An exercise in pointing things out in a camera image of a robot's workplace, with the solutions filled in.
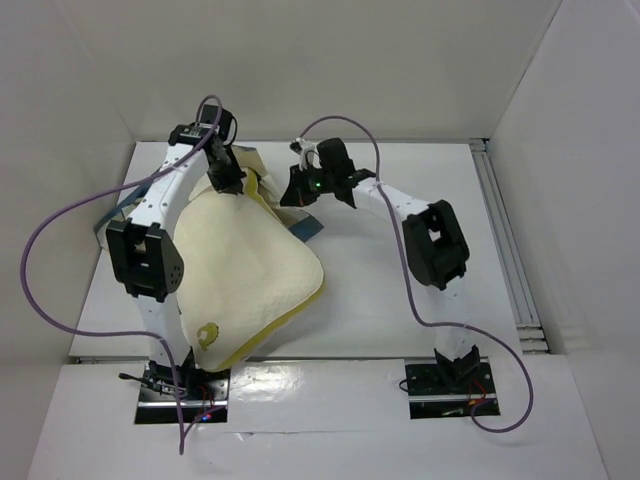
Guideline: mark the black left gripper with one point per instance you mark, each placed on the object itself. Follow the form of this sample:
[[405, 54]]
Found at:
[[231, 183]]

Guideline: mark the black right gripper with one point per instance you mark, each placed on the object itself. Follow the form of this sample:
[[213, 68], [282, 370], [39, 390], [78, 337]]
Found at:
[[295, 190]]

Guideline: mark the blue beige striped pillowcase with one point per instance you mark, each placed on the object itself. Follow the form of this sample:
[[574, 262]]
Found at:
[[302, 224]]

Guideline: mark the cream yellow-edged pillow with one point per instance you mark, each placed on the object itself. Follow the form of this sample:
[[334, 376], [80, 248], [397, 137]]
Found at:
[[246, 275]]

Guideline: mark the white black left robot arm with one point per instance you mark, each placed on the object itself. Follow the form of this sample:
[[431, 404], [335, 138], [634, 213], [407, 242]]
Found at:
[[141, 247]]

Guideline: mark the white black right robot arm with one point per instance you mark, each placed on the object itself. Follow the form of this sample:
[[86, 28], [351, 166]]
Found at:
[[434, 251]]

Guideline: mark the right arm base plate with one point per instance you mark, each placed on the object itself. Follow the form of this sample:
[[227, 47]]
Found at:
[[429, 397]]

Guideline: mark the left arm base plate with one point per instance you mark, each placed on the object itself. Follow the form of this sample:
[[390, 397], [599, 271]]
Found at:
[[205, 398]]

